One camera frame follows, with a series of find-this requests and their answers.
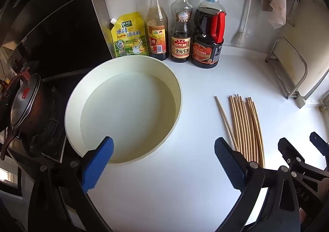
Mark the metal board rack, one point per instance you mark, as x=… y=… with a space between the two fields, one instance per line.
x=293 y=95

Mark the bundle of wooden chopsticks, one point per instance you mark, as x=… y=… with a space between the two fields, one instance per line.
x=244 y=131

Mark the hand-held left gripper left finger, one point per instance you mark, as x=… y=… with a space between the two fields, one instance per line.
x=99 y=162

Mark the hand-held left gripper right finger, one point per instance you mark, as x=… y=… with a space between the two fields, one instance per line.
x=228 y=160

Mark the yellow seasoning pouch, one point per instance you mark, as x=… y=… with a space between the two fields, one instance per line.
x=129 y=39

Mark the yellow-capped soy sauce bottle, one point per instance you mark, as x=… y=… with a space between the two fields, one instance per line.
x=180 y=41

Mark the person's right hand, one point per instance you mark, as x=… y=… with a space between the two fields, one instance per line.
x=302 y=214

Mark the glass pot lid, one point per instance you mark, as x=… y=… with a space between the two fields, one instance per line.
x=23 y=101

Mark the black range hood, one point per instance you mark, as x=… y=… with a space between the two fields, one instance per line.
x=64 y=29

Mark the dark cooking pot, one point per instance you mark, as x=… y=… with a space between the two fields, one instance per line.
x=42 y=108

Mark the round white tray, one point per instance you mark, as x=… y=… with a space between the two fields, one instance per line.
x=128 y=113

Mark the yellow-capped vinegar bottle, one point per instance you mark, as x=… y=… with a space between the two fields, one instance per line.
x=156 y=39

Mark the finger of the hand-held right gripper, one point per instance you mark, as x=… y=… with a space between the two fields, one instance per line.
x=289 y=148
x=317 y=139

